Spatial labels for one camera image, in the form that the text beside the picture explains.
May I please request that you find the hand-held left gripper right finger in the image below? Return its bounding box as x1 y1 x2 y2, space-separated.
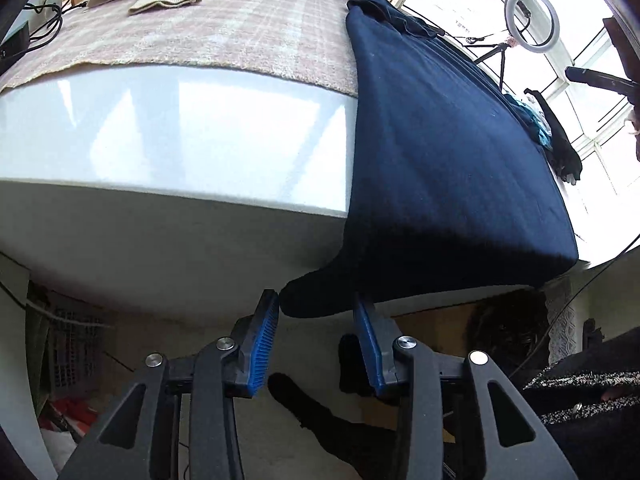
352 294 581 480

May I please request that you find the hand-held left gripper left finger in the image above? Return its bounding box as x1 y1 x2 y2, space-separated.
57 289 281 480

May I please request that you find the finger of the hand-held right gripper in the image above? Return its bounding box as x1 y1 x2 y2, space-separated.
566 66 609 89

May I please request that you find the navy blue garment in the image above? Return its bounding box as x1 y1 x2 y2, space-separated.
280 0 580 320

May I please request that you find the light blue cloth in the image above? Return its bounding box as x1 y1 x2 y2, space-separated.
502 92 554 150

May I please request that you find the black garment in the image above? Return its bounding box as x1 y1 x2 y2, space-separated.
524 87 584 185

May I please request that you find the white laundry basket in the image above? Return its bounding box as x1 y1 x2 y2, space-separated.
29 304 114 397

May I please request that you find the white lace cloth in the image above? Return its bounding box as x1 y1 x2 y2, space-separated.
545 280 592 367

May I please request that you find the person's tweed clothing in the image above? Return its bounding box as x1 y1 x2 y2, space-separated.
522 327 640 480

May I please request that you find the pink plaid blanket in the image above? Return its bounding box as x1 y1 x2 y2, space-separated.
0 0 362 99

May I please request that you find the black power adapter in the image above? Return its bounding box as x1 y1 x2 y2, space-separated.
0 27 31 62

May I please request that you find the white ring light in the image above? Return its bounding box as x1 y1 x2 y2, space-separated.
504 0 557 55

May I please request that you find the black cable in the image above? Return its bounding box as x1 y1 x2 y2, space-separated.
20 0 67 55

